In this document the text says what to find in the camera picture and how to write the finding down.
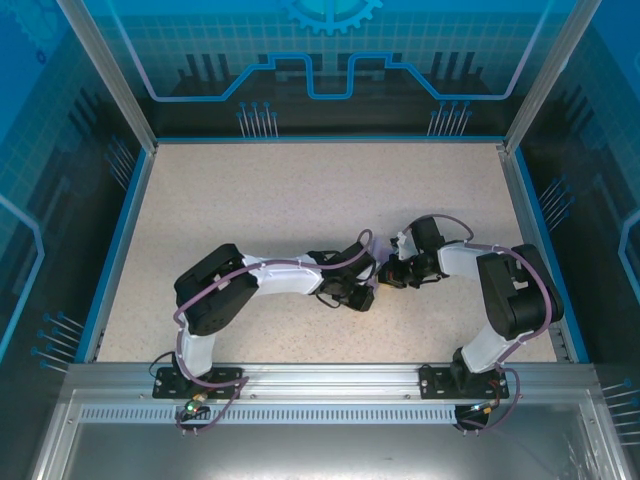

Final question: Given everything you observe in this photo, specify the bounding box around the aluminium frame post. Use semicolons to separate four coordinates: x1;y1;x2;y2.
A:
501;0;605;154
53;0;161;154

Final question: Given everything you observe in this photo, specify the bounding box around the slotted grey cable duct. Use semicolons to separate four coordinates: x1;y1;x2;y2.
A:
79;405;459;425

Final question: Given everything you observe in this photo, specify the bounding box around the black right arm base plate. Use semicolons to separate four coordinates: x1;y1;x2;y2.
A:
418;364;519;401

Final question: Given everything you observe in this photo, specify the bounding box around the aluminium mounting beam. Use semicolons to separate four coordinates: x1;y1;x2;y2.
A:
67;362;596;401

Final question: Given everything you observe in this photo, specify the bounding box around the blue edged aluminium side rail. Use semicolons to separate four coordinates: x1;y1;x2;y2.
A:
497;144;592;365
73;144;160;365

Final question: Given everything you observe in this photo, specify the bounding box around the aluminium table edge rail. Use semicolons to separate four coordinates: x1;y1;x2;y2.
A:
154;135;506;147

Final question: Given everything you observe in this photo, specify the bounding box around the purple paper sheet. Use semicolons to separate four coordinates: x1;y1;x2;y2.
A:
367;237;396;292

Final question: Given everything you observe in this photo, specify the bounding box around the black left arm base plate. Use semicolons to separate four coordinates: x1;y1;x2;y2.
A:
153;366;246;400

